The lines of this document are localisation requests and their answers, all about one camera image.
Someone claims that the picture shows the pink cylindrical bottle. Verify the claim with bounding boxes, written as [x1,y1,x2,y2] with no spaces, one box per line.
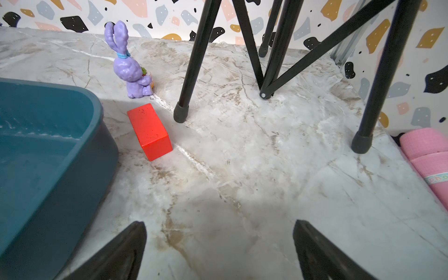
[400,128,448,208]

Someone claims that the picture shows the teal plastic storage box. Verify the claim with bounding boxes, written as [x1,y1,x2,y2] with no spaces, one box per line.
[1,79,119,280]

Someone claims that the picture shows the aluminium corner profile right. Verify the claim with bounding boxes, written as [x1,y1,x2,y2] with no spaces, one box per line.
[330,0,378,67]

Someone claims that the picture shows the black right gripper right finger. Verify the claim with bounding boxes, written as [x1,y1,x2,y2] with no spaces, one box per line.
[293,220,375,280]

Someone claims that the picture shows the red block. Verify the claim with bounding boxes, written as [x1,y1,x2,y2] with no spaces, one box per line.
[127,104,173,161]

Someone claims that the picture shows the purple rabbit figurine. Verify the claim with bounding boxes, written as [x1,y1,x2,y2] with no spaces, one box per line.
[105,21,154,99]

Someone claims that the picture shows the black music stand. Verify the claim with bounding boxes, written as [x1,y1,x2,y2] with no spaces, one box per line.
[173,0,424,155]

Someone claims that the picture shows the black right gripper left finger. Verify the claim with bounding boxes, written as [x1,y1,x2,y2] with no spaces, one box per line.
[65,221,147,280]

